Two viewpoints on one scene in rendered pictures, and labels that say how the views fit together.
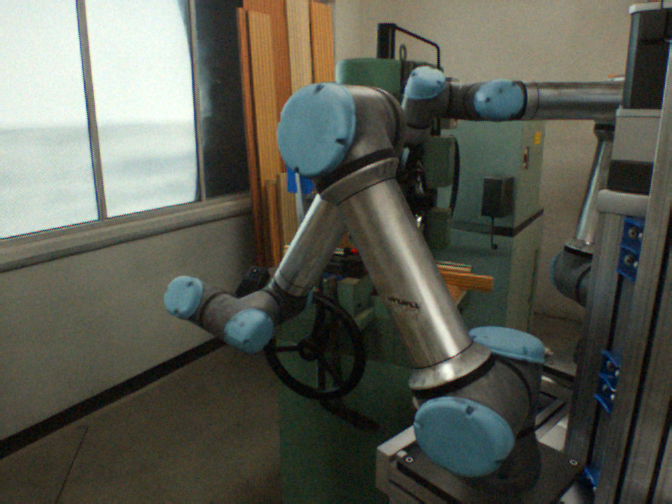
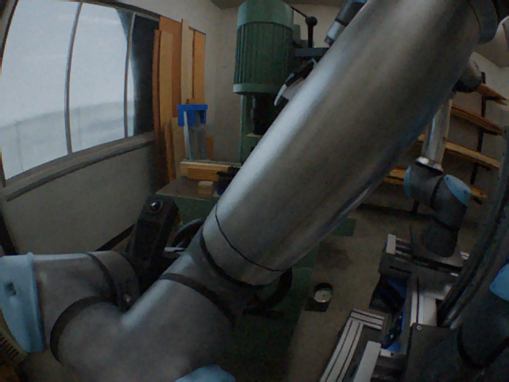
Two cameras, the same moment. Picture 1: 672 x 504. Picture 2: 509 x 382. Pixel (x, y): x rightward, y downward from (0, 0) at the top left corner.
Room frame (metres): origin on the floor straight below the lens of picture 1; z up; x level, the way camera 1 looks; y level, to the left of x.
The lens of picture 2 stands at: (0.75, 0.12, 1.17)
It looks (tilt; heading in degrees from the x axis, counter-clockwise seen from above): 22 degrees down; 344
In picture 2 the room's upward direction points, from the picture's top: 3 degrees clockwise
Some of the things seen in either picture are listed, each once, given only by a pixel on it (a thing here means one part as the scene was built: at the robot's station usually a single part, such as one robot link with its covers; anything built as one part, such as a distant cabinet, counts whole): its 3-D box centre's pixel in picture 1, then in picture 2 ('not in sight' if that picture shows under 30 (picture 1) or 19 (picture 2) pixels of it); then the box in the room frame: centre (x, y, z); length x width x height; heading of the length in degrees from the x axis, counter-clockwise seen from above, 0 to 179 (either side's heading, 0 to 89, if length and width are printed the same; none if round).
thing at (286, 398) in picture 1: (375, 411); (254, 278); (1.55, -0.14, 0.36); 0.58 x 0.45 x 0.71; 154
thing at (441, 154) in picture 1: (438, 161); not in sight; (1.56, -0.32, 1.23); 0.09 x 0.08 x 0.15; 154
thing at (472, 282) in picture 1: (384, 270); (274, 181); (1.41, -0.14, 0.92); 0.62 x 0.02 x 0.04; 64
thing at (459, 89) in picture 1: (470, 102); not in sight; (1.09, -0.28, 1.39); 0.11 x 0.11 x 0.08; 8
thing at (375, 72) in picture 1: (367, 119); (264, 48); (1.44, -0.09, 1.35); 0.18 x 0.18 x 0.31
